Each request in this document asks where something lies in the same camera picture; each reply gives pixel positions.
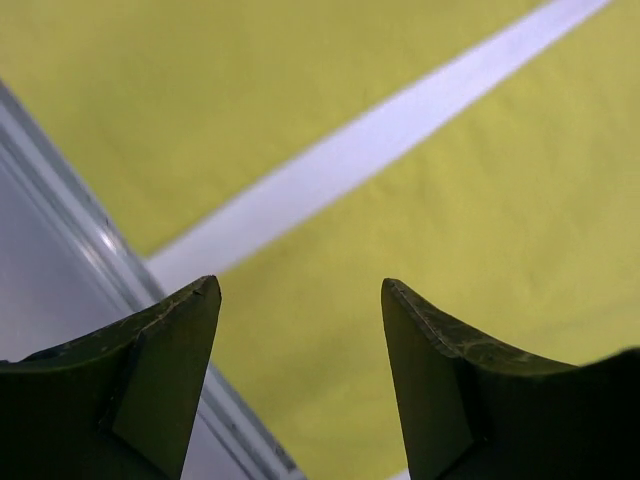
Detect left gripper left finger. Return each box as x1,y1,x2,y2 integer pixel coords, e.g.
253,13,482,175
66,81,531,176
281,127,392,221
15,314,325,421
1,276,221,479

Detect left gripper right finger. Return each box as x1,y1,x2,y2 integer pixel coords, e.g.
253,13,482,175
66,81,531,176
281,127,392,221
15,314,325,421
381,278,639,479

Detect yellow-green trousers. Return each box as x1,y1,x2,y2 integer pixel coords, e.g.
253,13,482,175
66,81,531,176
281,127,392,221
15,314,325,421
1,1,639,479

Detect aluminium rail frame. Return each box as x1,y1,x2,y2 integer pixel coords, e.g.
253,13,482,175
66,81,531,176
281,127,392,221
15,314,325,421
1,88,302,479

